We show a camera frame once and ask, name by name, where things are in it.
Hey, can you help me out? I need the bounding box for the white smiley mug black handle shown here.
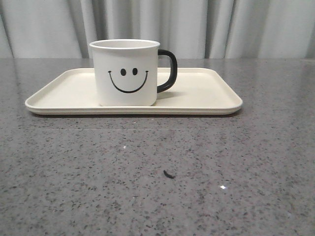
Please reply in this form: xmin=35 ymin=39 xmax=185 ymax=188
xmin=90 ymin=39 xmax=178 ymax=106

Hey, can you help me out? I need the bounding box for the cream rectangular plastic tray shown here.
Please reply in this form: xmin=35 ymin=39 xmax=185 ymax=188
xmin=25 ymin=68 xmax=243 ymax=115

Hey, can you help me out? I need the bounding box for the small black debris scrap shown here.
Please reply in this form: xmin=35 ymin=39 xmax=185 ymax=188
xmin=163 ymin=170 xmax=175 ymax=179

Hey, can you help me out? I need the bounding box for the grey pleated curtain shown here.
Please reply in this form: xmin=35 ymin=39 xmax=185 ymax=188
xmin=0 ymin=0 xmax=315 ymax=59

